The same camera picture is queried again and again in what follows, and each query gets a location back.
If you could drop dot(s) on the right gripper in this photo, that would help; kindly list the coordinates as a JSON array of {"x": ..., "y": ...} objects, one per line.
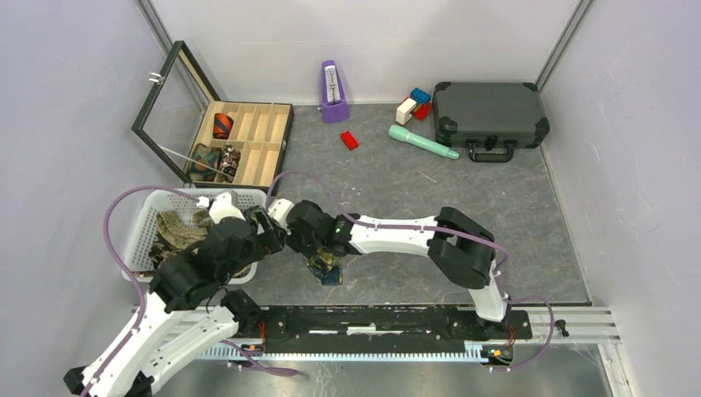
[{"x": 293, "y": 243}]

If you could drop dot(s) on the olive green tie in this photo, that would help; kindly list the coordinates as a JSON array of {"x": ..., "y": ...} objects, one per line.
[{"x": 180, "y": 234}]

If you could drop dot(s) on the red toy block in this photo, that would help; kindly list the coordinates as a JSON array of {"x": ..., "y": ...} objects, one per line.
[{"x": 422, "y": 111}]

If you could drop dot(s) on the teal patterned rolled tie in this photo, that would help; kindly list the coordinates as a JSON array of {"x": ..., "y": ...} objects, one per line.
[{"x": 204, "y": 163}]

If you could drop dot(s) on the navy yellow floral tie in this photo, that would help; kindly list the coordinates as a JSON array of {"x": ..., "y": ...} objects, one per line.
[{"x": 324, "y": 268}]

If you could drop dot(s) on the white toy block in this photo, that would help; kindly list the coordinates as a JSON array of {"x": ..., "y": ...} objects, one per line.
[{"x": 404, "y": 111}]

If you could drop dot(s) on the blue toy brick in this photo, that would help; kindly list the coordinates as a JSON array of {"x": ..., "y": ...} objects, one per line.
[{"x": 420, "y": 96}]

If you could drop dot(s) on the white plastic basket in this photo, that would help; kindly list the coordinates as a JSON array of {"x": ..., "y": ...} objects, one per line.
[{"x": 136, "y": 256}]

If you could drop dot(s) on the purple metronome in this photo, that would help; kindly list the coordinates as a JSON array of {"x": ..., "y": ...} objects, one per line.
[{"x": 333, "y": 107}]

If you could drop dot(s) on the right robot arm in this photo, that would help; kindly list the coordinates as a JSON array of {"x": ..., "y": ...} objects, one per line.
[{"x": 463, "y": 251}]

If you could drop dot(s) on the mint green flashlight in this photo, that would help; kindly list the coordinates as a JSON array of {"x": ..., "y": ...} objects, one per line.
[{"x": 402, "y": 134}]

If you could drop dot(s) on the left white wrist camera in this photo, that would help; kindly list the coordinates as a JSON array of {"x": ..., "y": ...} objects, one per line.
[{"x": 221, "y": 207}]

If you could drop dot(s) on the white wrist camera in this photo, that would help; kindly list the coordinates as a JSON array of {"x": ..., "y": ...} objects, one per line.
[
  {"x": 221, "y": 207},
  {"x": 279, "y": 210}
]

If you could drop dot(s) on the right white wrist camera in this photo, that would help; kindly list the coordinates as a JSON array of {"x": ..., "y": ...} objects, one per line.
[{"x": 279, "y": 210}]

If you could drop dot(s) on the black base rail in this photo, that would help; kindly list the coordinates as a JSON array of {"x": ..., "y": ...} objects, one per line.
[{"x": 375, "y": 329}]

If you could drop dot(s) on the orange navy rolled tie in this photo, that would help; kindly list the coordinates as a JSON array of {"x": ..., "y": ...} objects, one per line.
[{"x": 222, "y": 126}]

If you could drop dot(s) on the dark floral rolled tie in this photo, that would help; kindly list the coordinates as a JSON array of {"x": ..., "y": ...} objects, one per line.
[{"x": 229, "y": 161}]

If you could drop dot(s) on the red toy brick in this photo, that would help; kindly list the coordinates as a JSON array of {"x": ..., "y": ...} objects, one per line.
[{"x": 349, "y": 140}]

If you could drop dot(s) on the dark grey carrying case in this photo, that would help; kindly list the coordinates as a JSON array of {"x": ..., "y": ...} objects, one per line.
[{"x": 489, "y": 120}]

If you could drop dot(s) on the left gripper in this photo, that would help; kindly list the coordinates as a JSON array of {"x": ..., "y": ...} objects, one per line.
[{"x": 270, "y": 240}]

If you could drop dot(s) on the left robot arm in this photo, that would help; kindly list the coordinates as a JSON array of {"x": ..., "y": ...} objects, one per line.
[{"x": 139, "y": 363}]

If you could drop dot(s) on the wooden tie organizer box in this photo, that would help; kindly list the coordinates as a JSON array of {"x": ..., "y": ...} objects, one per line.
[{"x": 178, "y": 113}]

